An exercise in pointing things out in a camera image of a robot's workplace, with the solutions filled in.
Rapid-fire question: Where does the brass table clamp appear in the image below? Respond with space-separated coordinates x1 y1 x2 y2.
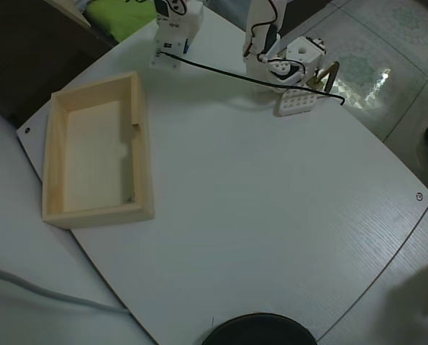
306 60 341 95

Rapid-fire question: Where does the grey cable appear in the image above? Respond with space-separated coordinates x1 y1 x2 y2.
0 264 130 316

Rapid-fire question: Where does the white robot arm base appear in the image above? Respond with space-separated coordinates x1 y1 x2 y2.
246 35 327 118

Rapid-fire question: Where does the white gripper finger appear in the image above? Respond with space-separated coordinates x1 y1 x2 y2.
189 10 204 48

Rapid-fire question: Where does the bright green cloth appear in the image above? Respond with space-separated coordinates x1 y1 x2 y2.
84 0 158 42

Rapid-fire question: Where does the open pale wooden box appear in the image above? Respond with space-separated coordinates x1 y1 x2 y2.
41 70 156 230

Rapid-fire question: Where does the black camera cable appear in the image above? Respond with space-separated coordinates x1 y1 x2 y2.
157 51 346 107

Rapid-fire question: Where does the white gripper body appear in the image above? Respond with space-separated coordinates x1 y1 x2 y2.
153 0 204 41

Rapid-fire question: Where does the black round stool seat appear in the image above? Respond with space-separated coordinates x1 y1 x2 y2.
201 312 319 345

